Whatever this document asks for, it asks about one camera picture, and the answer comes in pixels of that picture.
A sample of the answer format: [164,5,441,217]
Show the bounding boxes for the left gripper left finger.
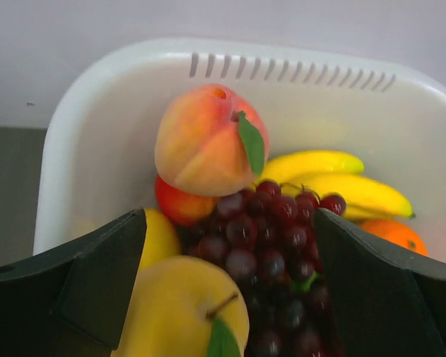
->
[0,209,146,356]

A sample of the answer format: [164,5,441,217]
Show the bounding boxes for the yellow lemon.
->
[138,208,182,271]

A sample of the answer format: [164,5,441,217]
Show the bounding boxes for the dark red grape bunch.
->
[240,277,346,356]

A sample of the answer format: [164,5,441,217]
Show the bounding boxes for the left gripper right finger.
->
[314,209,446,356]

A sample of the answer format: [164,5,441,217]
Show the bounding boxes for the yellow banana bunch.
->
[253,149,415,220]

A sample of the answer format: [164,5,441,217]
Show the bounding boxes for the orange fruit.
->
[359,219,428,257]

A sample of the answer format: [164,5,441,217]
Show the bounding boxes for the green leaf fruit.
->
[290,271,323,293]

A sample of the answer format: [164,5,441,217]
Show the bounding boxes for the white plastic tub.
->
[33,39,446,263]

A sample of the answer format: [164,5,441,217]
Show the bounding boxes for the red apple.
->
[154,175,219,226]

